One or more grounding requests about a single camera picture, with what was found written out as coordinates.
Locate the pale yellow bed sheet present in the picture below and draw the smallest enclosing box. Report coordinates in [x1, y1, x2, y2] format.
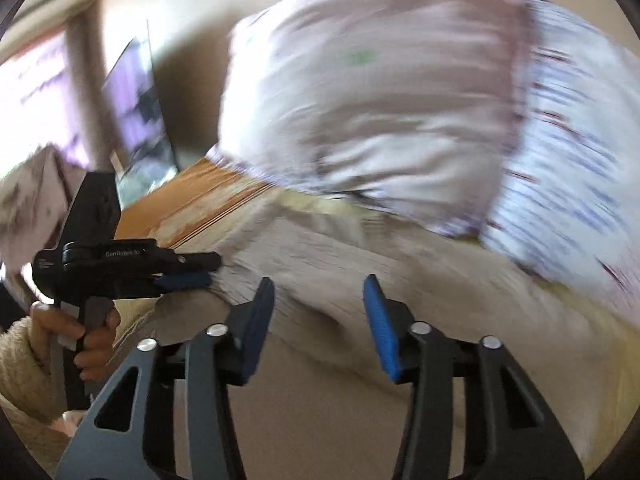
[272, 191, 640, 476]

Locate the beige blanket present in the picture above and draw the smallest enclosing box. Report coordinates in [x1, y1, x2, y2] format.
[112, 195, 621, 476]

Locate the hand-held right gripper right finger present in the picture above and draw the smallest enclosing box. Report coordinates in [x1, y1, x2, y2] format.
[362, 274, 586, 480]

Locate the brown curtain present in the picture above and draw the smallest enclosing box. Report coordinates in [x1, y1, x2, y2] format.
[64, 14, 112, 171]

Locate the light pink pillow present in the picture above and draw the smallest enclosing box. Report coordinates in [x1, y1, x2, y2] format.
[206, 0, 532, 239]

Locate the person's left forearm cream sleeve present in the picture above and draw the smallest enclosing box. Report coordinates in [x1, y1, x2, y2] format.
[0, 314, 86, 476]

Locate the bright window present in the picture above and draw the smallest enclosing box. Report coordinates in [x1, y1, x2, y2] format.
[0, 35, 88, 173]

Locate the person's left hand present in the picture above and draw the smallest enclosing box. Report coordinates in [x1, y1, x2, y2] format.
[29, 300, 122, 382]

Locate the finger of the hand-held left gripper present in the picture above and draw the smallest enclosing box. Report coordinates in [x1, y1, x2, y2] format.
[153, 271, 213, 295]
[174, 252, 222, 271]

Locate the white blue striped pillow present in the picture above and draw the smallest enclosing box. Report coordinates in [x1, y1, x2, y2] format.
[479, 0, 640, 306]

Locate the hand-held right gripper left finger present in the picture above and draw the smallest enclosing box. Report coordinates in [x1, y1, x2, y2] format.
[55, 276, 276, 480]

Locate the black flat screen television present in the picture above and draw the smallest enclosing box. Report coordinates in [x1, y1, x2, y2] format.
[101, 19, 181, 182]

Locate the white patterned cloth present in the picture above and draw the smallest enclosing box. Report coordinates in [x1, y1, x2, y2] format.
[0, 143, 92, 281]

